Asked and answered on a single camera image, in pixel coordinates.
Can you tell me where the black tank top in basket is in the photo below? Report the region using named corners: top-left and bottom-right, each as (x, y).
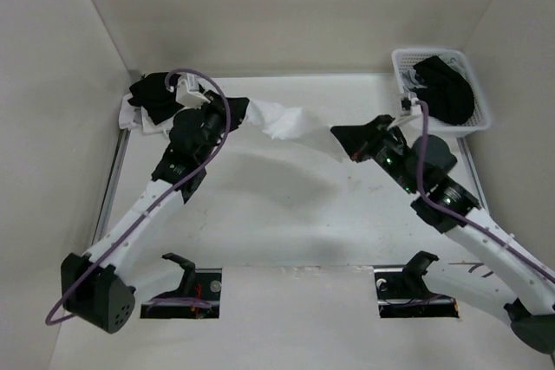
top-left (413, 55), bottom-right (475, 126)

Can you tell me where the left aluminium rail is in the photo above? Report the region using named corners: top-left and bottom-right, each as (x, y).
top-left (90, 130), bottom-right (131, 245)

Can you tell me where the white plastic basket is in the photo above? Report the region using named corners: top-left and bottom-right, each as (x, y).
top-left (391, 48), bottom-right (492, 138)

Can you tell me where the folded white tank top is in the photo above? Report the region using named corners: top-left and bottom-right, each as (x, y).
top-left (118, 94), bottom-right (173, 135)

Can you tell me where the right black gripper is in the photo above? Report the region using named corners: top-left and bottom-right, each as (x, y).
top-left (330, 115), bottom-right (422, 196)

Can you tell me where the right aluminium rail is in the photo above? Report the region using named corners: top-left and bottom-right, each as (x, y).
top-left (456, 138), bottom-right (495, 239)

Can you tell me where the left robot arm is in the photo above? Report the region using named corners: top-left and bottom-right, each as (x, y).
top-left (61, 91), bottom-right (250, 334)

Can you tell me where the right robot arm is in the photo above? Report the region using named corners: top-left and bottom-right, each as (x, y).
top-left (330, 114), bottom-right (554, 355)

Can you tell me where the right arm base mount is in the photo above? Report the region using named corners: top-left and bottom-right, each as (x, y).
top-left (374, 251), bottom-right (459, 319)

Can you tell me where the grey tank top in basket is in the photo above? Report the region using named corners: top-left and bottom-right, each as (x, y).
top-left (402, 68), bottom-right (425, 94)

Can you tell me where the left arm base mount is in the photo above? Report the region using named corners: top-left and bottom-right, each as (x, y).
top-left (136, 252), bottom-right (223, 320)

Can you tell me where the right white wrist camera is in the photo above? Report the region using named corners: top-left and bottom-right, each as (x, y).
top-left (387, 93), bottom-right (428, 131)

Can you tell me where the aluminium rail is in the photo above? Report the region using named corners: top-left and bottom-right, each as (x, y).
top-left (456, 138), bottom-right (495, 239)
top-left (90, 130), bottom-right (131, 245)

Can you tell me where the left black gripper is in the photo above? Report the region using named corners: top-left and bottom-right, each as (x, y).
top-left (193, 91), bottom-right (250, 165)

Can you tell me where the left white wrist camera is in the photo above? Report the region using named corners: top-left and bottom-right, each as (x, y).
top-left (175, 75), bottom-right (209, 108)

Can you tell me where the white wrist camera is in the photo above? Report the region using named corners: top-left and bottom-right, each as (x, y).
top-left (387, 93), bottom-right (428, 131)
top-left (175, 75), bottom-right (209, 108)

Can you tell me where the white tank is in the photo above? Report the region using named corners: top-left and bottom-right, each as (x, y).
top-left (244, 100), bottom-right (347, 162)
top-left (118, 94), bottom-right (173, 135)

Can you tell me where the folded black tank top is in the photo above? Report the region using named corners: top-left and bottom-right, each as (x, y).
top-left (127, 72), bottom-right (184, 125)

